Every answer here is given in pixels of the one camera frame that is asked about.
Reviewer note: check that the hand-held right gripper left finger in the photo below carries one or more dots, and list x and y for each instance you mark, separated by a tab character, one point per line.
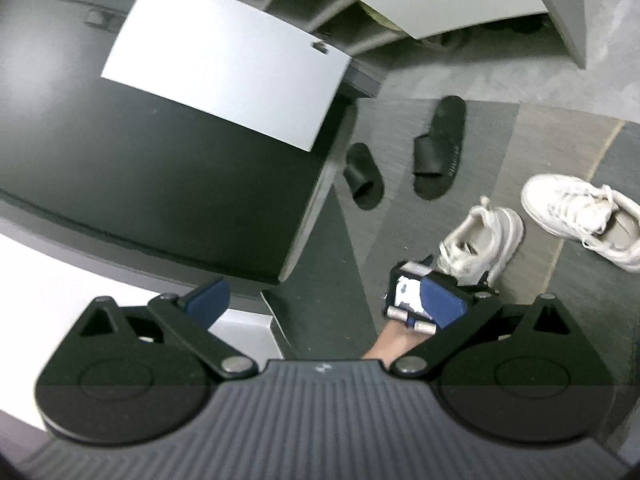
210	302

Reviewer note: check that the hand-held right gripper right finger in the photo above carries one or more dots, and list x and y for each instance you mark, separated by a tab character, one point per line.
442	302

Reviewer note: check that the chunky white sneaker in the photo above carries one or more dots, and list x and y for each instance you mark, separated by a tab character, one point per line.
575	205
475	240

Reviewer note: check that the black slide sandal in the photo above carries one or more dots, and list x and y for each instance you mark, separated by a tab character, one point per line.
362	175
440	150

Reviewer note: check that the white shoe cabinet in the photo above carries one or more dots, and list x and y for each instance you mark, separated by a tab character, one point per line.
570	15

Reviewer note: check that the person's left forearm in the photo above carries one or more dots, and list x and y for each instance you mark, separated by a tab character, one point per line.
395	345

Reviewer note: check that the dark entry door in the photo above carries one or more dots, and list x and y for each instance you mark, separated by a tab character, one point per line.
150	185

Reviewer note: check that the grey patterned floor mat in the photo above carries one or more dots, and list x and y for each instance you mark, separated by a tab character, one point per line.
550	160

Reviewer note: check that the white cabinet door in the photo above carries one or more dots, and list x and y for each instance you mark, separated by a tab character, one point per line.
225	55

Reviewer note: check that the grey slipper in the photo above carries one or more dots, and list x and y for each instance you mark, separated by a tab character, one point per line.
450	39

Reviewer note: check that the yellow-green shoe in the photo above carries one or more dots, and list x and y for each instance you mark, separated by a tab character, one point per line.
375	14

